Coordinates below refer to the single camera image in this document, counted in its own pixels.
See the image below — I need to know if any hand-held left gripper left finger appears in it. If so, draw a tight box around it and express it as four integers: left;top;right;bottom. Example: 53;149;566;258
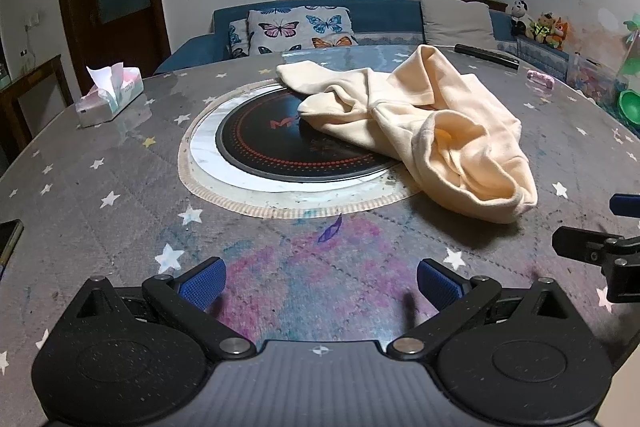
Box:
61;257;257;361

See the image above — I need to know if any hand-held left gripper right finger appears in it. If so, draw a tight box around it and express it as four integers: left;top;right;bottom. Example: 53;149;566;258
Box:
387;259;582;359

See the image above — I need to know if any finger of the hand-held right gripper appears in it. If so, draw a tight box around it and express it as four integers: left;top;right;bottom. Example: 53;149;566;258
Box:
609;194;640;218
552;226;640;304

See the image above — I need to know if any cream garment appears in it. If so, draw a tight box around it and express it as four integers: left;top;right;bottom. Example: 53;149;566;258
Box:
276;45;539;225

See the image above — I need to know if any green plastic toy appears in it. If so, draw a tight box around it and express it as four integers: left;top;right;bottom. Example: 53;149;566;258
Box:
617;89;640;130

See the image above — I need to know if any clear plastic storage box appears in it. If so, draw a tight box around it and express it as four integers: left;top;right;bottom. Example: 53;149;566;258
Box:
569;53;619;104

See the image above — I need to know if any grey star-print tablecloth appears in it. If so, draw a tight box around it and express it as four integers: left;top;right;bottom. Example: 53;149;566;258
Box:
0;43;640;413

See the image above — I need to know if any white round cooktop mat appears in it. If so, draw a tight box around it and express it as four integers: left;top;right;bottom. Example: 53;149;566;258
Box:
178;79;422;219

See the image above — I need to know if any small pink case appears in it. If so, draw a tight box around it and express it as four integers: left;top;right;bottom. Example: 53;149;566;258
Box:
527;70;556;90

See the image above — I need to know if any black round induction cooktop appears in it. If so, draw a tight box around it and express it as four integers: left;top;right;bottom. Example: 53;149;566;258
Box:
215;90;404;182

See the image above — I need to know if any orange fox plush toy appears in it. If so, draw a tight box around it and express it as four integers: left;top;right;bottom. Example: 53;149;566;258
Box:
547;18;571;50

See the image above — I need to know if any stuffed toys group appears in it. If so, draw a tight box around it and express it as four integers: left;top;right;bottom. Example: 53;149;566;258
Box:
525;12;559;44

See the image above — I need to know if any smartphone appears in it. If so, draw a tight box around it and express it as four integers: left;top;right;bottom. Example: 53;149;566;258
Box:
0;219;25;283

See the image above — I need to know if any black remote control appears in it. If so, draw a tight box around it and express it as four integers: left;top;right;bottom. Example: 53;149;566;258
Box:
454;43;521;70

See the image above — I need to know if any tissue box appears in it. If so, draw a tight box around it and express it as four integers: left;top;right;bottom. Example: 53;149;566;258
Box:
75;62;145;128

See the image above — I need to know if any panda plush toy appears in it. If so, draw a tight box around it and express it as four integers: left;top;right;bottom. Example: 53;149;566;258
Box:
509;0;534;38

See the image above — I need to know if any small butterfly print cushion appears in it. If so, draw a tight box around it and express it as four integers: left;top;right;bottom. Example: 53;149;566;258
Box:
228;19;251;60

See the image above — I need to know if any beige cushion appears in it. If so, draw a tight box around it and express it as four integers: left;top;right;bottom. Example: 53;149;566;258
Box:
419;0;499;50

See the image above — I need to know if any wooden chair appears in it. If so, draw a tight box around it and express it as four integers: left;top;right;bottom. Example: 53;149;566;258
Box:
0;55;75;168

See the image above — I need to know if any blue sofa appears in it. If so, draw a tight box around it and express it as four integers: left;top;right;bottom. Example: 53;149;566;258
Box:
153;0;571;76

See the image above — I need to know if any large butterfly print cushion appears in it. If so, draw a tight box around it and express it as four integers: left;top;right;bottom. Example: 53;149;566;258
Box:
247;6;358;56

